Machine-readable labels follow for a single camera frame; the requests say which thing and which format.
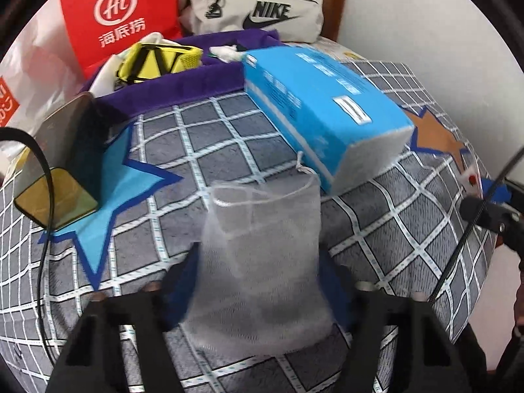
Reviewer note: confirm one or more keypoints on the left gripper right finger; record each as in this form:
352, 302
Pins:
338, 287

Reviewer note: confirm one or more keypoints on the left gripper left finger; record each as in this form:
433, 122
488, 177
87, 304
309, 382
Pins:
177, 288

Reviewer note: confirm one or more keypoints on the white mesh bag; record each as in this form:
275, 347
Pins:
257, 288

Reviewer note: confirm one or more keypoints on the white sponge block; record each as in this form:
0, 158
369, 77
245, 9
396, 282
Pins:
104, 82

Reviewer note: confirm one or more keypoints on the white cotton glove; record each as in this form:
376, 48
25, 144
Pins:
227, 53

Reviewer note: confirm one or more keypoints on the small printed snack packet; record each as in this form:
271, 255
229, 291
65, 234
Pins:
470, 180

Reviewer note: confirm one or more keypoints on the grey checked bed cover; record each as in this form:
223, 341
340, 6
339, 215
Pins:
396, 231

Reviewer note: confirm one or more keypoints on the blue tissue box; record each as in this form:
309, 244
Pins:
347, 130

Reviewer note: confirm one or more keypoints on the purple fluffy towel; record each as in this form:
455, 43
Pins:
210, 79

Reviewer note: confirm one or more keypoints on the yellow black pouch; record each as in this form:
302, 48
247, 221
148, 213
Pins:
145, 62

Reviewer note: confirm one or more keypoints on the white sheet with fruit print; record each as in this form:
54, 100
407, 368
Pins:
332, 49

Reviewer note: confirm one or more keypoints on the white Miniso plastic bag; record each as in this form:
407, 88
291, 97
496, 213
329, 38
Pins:
39, 74

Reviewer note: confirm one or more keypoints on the beige Nike bag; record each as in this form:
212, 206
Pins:
295, 20

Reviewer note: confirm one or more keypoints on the red Haidilao paper bag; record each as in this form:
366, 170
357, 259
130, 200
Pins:
98, 29

